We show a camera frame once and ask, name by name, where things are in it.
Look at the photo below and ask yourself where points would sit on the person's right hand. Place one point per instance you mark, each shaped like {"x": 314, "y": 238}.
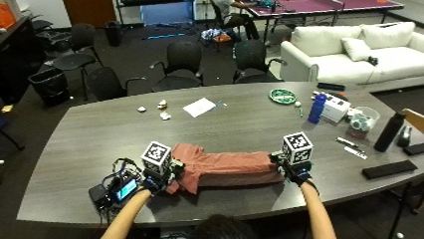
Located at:
{"x": 297, "y": 174}

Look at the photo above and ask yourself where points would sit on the person's left hand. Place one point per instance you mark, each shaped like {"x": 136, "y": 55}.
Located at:
{"x": 156, "y": 182}

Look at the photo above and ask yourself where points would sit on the red cloth garment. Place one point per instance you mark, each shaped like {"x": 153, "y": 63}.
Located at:
{"x": 221, "y": 167}

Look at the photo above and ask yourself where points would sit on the white marker cube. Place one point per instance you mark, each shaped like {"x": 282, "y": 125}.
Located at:
{"x": 156, "y": 157}
{"x": 297, "y": 147}

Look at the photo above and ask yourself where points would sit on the white marker pen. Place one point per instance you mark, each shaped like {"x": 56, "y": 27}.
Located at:
{"x": 355, "y": 152}

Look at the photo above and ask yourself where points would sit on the black pen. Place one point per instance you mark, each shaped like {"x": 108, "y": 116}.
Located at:
{"x": 348, "y": 144}

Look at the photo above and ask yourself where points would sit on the crumpled white paper scrap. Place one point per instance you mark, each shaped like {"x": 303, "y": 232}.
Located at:
{"x": 141, "y": 109}
{"x": 165, "y": 115}

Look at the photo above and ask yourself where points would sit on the blue water bottle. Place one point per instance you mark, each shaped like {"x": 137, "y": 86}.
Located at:
{"x": 316, "y": 108}

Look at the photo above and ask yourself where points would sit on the the person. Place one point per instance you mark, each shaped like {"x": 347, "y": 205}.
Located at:
{"x": 222, "y": 227}

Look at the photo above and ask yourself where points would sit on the black flat case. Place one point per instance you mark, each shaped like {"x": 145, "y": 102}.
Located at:
{"x": 390, "y": 169}

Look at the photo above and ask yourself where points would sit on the white cardboard box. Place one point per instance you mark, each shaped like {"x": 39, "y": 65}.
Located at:
{"x": 335, "y": 108}

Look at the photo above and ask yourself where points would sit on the clear plastic container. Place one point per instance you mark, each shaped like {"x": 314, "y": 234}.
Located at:
{"x": 363, "y": 121}

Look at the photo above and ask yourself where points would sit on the small tan white object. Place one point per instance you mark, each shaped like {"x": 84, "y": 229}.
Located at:
{"x": 162, "y": 104}

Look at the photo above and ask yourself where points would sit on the black water bottle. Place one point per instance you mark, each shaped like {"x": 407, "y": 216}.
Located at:
{"x": 388, "y": 132}

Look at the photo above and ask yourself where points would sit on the white paper sheet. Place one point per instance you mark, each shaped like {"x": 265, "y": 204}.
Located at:
{"x": 199, "y": 107}

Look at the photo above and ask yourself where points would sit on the black stapler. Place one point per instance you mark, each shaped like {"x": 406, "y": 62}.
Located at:
{"x": 404, "y": 136}

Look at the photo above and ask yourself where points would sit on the black remote control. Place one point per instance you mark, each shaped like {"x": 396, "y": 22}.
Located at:
{"x": 331, "y": 86}

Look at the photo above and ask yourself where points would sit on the black office chair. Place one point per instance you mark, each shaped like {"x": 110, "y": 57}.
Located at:
{"x": 254, "y": 63}
{"x": 77, "y": 56}
{"x": 182, "y": 66}
{"x": 105, "y": 83}

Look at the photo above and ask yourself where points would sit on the white sofa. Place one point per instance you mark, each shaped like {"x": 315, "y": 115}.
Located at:
{"x": 352, "y": 58}

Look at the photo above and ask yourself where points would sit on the black waste bin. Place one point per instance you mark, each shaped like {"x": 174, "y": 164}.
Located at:
{"x": 51, "y": 85}

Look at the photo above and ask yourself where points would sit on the black game controller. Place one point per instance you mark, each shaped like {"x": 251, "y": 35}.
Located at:
{"x": 372, "y": 60}

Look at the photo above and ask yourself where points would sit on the white sofa cushion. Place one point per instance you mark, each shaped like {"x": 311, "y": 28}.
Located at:
{"x": 355, "y": 48}

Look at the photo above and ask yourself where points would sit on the black cylindrical bin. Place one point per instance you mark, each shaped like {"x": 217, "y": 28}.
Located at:
{"x": 113, "y": 33}

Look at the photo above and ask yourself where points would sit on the dark wooden cabinet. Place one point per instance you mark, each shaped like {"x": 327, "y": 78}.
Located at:
{"x": 15, "y": 56}

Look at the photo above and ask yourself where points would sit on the purple table-tennis table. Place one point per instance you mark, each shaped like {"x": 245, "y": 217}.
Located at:
{"x": 318, "y": 6}

